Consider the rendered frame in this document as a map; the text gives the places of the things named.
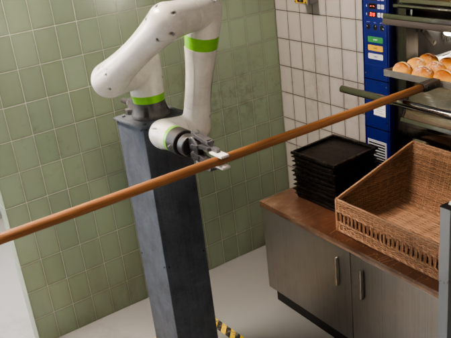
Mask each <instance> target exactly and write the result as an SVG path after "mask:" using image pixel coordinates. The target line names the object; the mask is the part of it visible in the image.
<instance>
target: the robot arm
mask: <svg viewBox="0 0 451 338"><path fill-rule="evenodd" d="M221 17H222V6H221V3H220V1H219V0H174V1H163V2H160V3H157V4H156V5H154V6H153V7H152V8H151V9H150V11H149V12H148V14H147V16H146V17H145V18H144V20H143V22H142V23H141V24H140V26H139V27H138V29H137V30H136V31H135V32H134V33H133V34H132V36H131V37H130V38H129V39H128V40H127V42H126V43H125V44H124V45H123V46H122V47H121V48H120V49H118V50H117V51H116V52H115V53H114V54H112V55H111V56H110V57H109V58H108V59H106V60H104V61H103V62H102V63H100V64H98V65H97V66H96V67H95V68H94V70H93V71H92V74H91V85H92V87H93V89H94V91H95V92H96V93H97V94H98V95H100V96H102V97H105V98H114V97H118V96H120V95H123V94H126V93H128V92H130V95H131V97H128V98H127V99H126V98H123V97H122V98H121V102H122V103H124V104H126V105H127V106H128V108H126V109H125V112H126V114H128V115H130V114H132V119H133V120H135V121H154V120H157V121H155V122H154V123H153V124H152V125H151V127H150V130H149V138H150V141H151V142H152V144H153V145H154V146H155V147H157V148H158V149H161V150H168V151H170V152H172V153H174V154H176V155H178V156H182V157H184V156H186V157H189V158H192V159H194V160H195V161H196V163H199V162H201V161H204V160H208V159H210V158H211V157H209V156H208V155H207V153H206V152H204V150H206V151H207V152H209V151H210V152H209V154H211V155H213V156H215V157H217V158H220V159H224V158H227V157H229V156H230V155H229V154H227V153H225V152H222V151H220V149H219V148H217V147H216V146H215V145H214V144H213V143H214V140H213V139H211V138H210V137H207V136H208V135H209V132H210V130H211V111H210V104H211V89H212V82H213V71H214V67H215V59H216V56H217V49H218V44H219V35H220V29H221ZM183 36H184V37H185V46H184V49H185V102H184V110H183V114H182V115H180V116H177V117H169V118H164V117H167V116H168V115H170V108H169V107H168V105H167V104H166V101H165V98H164V93H165V89H164V81H163V75H162V67H161V62H160V56H159V54H158V53H159V52H160V51H162V50H163V49H165V48H166V47H167V46H169V45H170V44H172V43H173V42H175V41H176V40H178V39H179V38H181V37H183ZM163 118H164V119H163ZM200 160H201V161H200Z"/></svg>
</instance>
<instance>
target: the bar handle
mask: <svg viewBox="0 0 451 338"><path fill-rule="evenodd" d="M393 7H397V8H404V9H410V15H412V16H414V15H415V9H417V10H425V11H438V12H445V13H451V9H449V8H441V7H427V6H420V5H406V4H398V3H394V4H393Z"/></svg>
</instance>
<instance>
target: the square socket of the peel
mask: <svg viewBox="0 0 451 338"><path fill-rule="evenodd" d="M418 84H419V85H423V87H424V90H423V92H422V93H425V92H428V91H431V90H433V89H436V88H439V87H440V79H438V78H431V79H429V80H425V81H423V82H420V83H418Z"/></svg>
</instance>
